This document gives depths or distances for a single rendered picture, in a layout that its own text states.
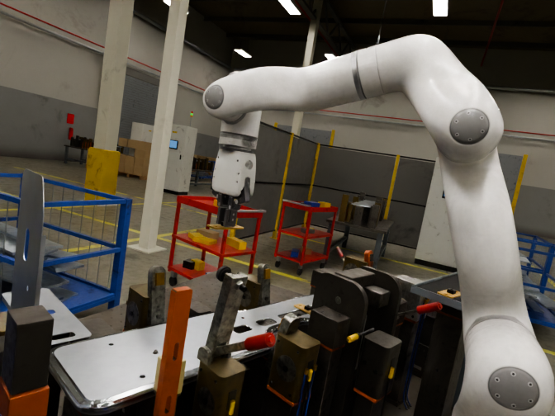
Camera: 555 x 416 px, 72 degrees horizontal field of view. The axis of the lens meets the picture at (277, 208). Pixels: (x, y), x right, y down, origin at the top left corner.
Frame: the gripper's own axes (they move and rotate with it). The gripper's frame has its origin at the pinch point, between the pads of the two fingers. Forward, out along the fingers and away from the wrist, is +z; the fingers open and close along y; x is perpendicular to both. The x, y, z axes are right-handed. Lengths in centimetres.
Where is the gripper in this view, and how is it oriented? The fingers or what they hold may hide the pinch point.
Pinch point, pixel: (226, 216)
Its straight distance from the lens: 87.8
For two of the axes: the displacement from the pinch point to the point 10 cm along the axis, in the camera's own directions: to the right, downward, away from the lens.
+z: -1.6, 9.8, 1.1
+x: -6.8, -0.3, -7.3
